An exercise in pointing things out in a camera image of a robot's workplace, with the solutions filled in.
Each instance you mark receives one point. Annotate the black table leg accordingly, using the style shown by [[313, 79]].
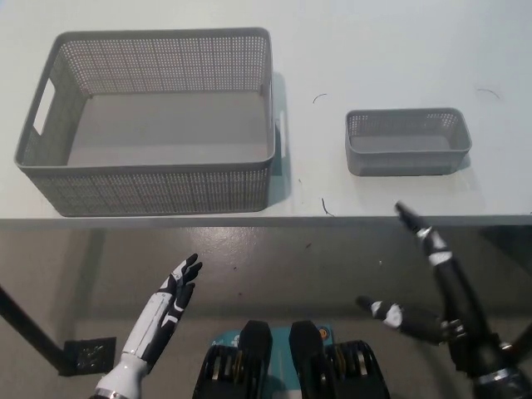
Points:
[[29, 326]]

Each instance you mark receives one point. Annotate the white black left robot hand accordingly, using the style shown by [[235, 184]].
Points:
[[160, 316]]

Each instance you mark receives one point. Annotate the large grey perforated basket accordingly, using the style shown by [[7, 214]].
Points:
[[166, 124]]

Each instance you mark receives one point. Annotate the black floor foot plate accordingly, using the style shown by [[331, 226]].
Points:
[[89, 355]]

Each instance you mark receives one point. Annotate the small grey perforated basket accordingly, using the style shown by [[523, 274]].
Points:
[[407, 145]]

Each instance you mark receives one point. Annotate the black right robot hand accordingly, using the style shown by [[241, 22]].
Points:
[[461, 316]]

